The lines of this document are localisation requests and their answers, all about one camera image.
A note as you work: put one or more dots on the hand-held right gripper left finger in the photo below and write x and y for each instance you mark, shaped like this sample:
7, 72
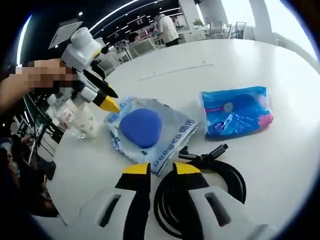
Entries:
135, 212

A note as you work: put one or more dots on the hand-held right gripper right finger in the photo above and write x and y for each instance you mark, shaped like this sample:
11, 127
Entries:
200, 207

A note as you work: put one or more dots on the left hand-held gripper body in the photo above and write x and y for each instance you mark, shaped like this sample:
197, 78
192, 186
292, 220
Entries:
80, 50

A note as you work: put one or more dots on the white paper cup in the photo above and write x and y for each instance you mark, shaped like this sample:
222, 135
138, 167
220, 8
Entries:
86, 122

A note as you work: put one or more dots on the clear plastic water bottle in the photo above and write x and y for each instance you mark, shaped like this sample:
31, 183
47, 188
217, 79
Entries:
63, 117

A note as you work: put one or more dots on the clear bag with blue sponge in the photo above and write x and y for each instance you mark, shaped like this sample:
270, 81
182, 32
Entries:
140, 127

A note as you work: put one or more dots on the blue tissue packet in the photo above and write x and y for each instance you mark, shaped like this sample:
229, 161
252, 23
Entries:
237, 112

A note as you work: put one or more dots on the ceiling air vent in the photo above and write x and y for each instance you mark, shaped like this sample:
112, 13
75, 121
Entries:
65, 35

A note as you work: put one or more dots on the white power strip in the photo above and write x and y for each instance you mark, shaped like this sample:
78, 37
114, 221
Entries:
175, 71

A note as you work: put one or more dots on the green potted plant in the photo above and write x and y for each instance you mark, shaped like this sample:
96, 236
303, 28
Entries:
198, 23

